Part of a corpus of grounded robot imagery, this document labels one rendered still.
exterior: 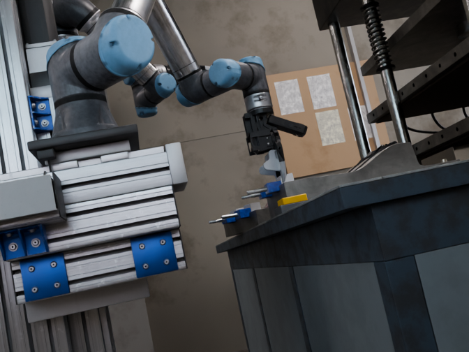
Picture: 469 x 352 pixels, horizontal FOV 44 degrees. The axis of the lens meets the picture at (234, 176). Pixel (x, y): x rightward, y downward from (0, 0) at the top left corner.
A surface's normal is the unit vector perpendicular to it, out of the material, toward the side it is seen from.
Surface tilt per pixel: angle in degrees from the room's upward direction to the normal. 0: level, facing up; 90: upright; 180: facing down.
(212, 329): 90
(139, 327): 72
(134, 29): 96
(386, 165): 90
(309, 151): 90
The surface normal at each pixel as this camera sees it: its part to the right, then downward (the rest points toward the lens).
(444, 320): 0.13, -0.16
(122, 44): 0.74, -0.15
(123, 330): 0.07, -0.46
